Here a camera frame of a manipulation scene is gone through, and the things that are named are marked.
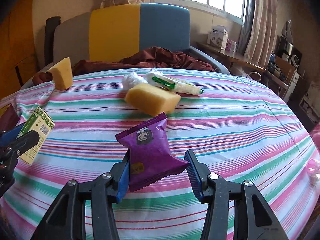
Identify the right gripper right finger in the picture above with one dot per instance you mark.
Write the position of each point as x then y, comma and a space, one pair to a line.
253, 217

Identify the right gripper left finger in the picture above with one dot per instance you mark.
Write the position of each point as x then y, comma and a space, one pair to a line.
65, 218

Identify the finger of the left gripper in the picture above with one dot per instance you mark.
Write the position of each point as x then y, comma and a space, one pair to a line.
18, 147
9, 136

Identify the small green cream box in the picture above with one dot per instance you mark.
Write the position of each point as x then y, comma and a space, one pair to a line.
39, 124

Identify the yellow sponge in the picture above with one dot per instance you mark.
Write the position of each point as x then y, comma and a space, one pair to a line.
62, 74
152, 100

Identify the purple snack packet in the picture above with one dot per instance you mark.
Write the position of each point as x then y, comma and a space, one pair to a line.
150, 157

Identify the green cracker packet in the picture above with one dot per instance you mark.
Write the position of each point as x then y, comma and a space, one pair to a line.
171, 84

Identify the gold tin box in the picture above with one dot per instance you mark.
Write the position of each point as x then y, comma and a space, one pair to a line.
9, 118

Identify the wooden wardrobe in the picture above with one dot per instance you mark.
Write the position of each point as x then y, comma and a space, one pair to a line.
18, 56

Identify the black rolled mat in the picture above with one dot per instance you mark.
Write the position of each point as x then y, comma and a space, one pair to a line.
51, 24

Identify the white plastic bundle left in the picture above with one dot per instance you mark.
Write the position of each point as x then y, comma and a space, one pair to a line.
131, 80

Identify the tricolour headboard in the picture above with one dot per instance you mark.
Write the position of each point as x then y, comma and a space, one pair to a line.
113, 33

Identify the wooden desk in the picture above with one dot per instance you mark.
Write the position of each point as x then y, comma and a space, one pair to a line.
231, 57

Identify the maroon blanket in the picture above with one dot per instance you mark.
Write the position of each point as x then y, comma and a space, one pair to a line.
153, 57

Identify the pink curtain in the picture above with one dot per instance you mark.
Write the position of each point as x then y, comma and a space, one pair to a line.
263, 32

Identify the white appliance box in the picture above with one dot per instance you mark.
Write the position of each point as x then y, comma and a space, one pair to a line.
218, 37

